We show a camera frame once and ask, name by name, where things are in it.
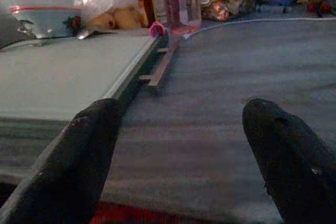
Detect grey tablecloth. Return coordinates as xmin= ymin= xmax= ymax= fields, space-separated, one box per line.
xmin=0 ymin=3 xmax=336 ymax=224

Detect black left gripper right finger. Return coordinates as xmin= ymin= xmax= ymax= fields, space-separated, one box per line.
xmin=241 ymin=98 xmax=336 ymax=224

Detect brown sauce bottle yellow label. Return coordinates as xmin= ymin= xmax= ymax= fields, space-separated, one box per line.
xmin=134 ymin=0 xmax=158 ymax=28

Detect pink flower ornament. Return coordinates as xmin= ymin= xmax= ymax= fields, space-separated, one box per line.
xmin=148 ymin=22 xmax=169 ymax=37

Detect clear red liquid bottle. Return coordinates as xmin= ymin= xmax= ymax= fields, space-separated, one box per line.
xmin=157 ymin=0 xmax=202 ymax=35

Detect metal spoon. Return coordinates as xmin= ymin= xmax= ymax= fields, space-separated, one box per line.
xmin=76 ymin=29 xmax=118 ymax=40

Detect white cable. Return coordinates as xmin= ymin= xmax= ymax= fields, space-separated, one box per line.
xmin=183 ymin=17 xmax=336 ymax=39

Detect white bowl with red rim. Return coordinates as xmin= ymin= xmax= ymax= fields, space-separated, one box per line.
xmin=9 ymin=5 xmax=82 ymax=38

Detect yellow buns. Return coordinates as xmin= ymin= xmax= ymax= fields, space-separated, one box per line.
xmin=89 ymin=7 xmax=144 ymax=30

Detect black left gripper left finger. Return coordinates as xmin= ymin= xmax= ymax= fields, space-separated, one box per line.
xmin=12 ymin=98 xmax=119 ymax=224

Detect pale green tray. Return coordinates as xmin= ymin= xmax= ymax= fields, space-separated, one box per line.
xmin=0 ymin=28 xmax=182 ymax=217

